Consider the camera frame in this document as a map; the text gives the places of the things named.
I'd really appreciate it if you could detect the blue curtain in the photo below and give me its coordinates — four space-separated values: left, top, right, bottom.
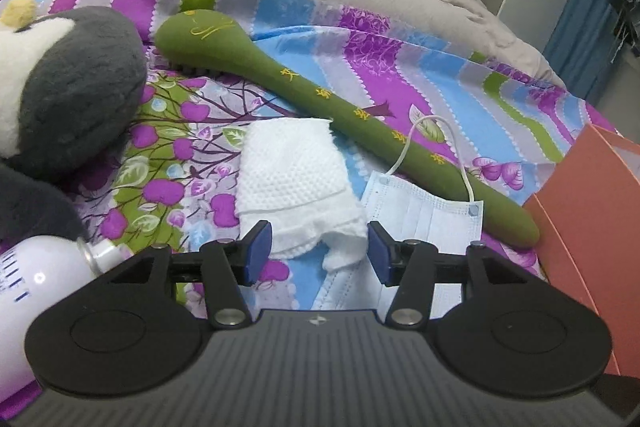
542 0 640 104

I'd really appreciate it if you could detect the blue face mask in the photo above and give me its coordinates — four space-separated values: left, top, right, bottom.
314 116 486 312

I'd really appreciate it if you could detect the grey white penguin plush toy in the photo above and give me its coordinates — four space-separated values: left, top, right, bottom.
0 0 149 244

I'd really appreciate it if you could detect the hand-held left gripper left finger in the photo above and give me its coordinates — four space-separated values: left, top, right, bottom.
105 219 275 329

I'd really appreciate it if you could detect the white spray bottle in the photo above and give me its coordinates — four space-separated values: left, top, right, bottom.
0 234 135 390

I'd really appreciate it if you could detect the green massage stick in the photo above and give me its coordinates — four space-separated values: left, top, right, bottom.
153 9 542 250

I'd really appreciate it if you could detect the white textured tissue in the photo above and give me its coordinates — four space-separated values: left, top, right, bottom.
236 117 369 276

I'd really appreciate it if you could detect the striped floral bedsheet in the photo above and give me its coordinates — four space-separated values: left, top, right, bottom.
0 0 620 314

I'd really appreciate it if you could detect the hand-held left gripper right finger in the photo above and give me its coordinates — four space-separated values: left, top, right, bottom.
366 220 542 328

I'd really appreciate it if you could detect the pink cardboard box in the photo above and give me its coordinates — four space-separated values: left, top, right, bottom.
522 122 640 379

